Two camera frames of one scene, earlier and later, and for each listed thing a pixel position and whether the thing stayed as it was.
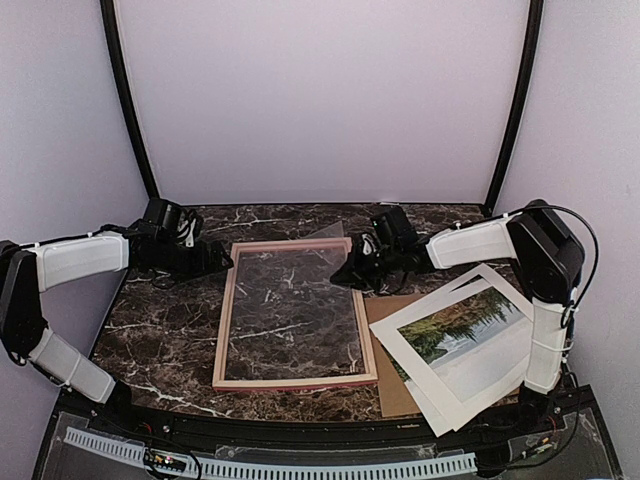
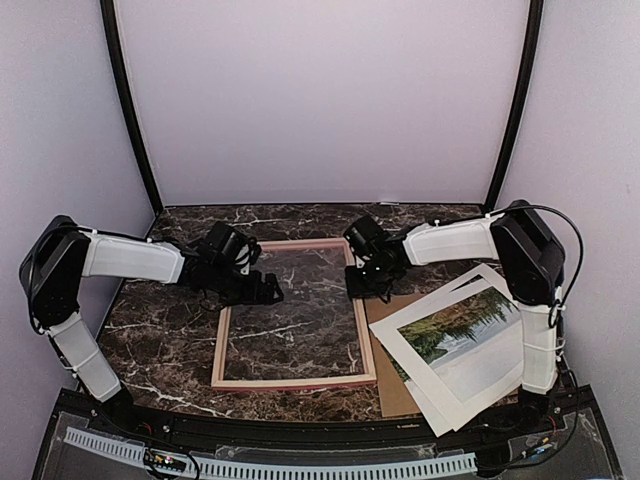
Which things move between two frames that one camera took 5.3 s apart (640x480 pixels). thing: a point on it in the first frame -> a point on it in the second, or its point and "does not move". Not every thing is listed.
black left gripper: [201, 266] -> [253, 296]
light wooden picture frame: [219, 381] does not move
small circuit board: [166, 459] does not move
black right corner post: [536, 13] does not move
